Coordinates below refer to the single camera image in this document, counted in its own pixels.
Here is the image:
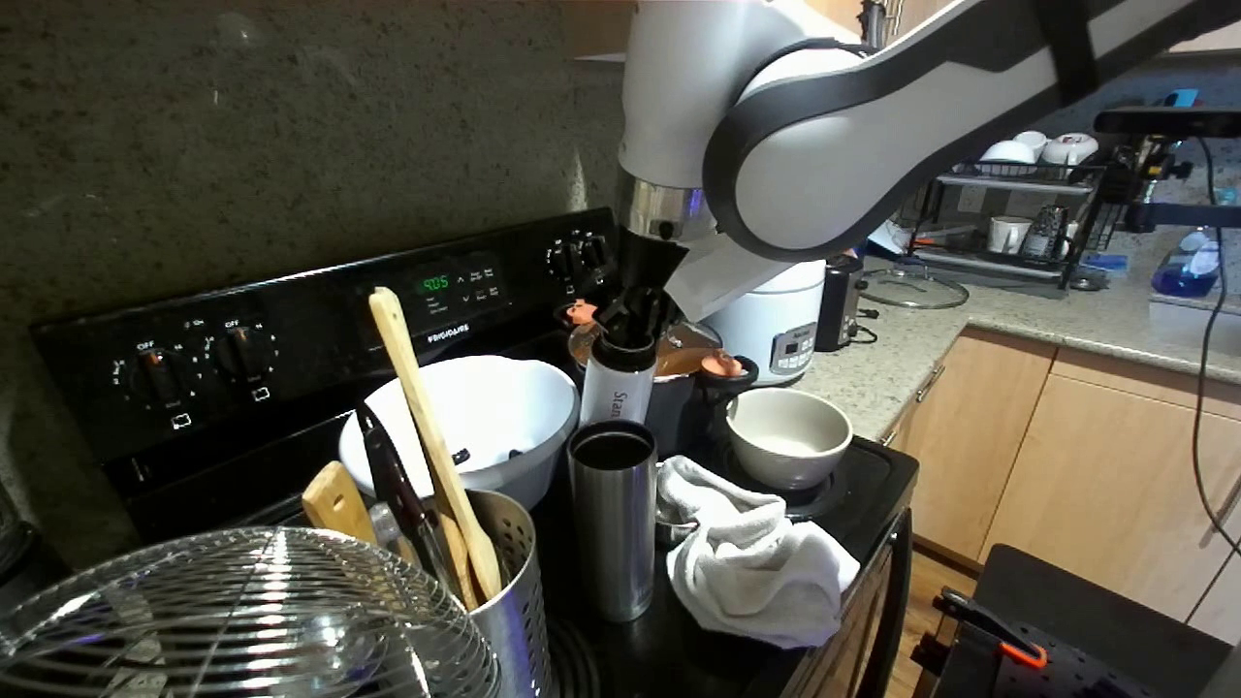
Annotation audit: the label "black pot with orange handles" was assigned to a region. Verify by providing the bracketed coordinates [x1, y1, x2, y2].
[563, 300, 757, 451]

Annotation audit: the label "white rice cooker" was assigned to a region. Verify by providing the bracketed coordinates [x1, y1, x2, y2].
[700, 255, 829, 389]

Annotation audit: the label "steel wire basket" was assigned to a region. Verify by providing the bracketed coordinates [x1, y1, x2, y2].
[0, 520, 501, 698]

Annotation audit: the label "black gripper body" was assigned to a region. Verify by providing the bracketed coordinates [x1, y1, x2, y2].
[615, 230, 694, 310]

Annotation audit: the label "white cloth towel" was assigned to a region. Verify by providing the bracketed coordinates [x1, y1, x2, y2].
[654, 455, 863, 652]

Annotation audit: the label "wooden base cabinets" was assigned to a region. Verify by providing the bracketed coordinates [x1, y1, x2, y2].
[884, 323, 1241, 648]

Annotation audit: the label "stainless steel tumbler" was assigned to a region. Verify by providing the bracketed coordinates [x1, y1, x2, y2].
[567, 420, 660, 630]

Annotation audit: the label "black cable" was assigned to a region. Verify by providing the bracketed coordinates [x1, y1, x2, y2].
[1184, 131, 1241, 522]

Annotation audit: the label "short wooden spatula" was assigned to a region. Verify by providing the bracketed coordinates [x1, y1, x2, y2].
[299, 459, 381, 547]

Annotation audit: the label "white dish in rack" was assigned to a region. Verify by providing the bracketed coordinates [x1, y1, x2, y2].
[979, 129, 1049, 172]
[1037, 129, 1101, 172]

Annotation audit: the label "long wooden spatula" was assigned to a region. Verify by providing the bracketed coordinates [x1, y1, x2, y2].
[363, 285, 509, 605]

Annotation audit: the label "round glass lid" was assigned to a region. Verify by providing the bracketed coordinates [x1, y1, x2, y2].
[856, 264, 973, 316]

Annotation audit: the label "black work table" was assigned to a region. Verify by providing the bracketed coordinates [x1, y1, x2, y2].
[928, 538, 1241, 698]

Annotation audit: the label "black electric stove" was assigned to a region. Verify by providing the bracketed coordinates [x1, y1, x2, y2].
[29, 207, 922, 698]

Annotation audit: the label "steel kettle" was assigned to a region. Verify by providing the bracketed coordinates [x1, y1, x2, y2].
[1028, 201, 1076, 268]

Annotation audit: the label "perforated steel utensil holder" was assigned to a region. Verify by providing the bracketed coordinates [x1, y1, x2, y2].
[383, 485, 553, 698]

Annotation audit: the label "orange and black clamp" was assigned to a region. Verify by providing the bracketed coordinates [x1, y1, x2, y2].
[928, 584, 1054, 679]

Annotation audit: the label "large white mixing bowl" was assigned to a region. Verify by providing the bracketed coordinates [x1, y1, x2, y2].
[335, 352, 582, 517]

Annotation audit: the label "blue container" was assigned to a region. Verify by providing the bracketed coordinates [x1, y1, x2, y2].
[1149, 225, 1226, 304]

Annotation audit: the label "black dish rack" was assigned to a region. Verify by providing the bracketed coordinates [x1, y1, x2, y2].
[902, 131, 1133, 296]

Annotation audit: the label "white mug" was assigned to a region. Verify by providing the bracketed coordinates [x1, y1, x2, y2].
[983, 208, 1030, 259]

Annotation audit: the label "small white ceramic bowl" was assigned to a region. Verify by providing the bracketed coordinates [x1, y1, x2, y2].
[719, 385, 856, 498]

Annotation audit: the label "black camera on stand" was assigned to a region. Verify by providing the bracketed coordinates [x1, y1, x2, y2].
[1089, 104, 1241, 241]

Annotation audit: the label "black kitchen utensil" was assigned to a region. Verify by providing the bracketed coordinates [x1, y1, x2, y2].
[354, 402, 458, 579]

